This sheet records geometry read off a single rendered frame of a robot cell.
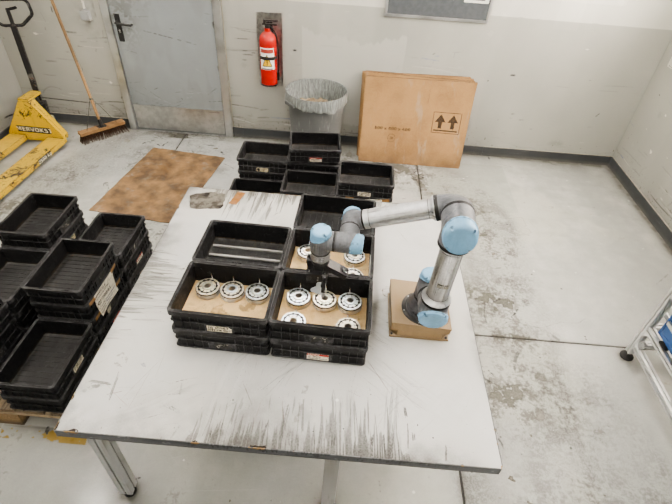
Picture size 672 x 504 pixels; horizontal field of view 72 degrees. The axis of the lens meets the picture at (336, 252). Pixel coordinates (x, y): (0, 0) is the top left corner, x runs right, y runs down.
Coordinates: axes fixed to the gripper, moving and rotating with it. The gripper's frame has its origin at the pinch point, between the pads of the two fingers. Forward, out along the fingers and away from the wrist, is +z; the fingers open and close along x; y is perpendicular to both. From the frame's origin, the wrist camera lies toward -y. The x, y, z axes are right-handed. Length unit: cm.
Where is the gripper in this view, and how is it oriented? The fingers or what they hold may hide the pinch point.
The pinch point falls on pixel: (324, 289)
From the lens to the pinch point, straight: 190.0
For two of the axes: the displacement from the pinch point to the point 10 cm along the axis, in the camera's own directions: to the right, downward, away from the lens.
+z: -0.4, 6.6, 7.5
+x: -0.9, 7.4, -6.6
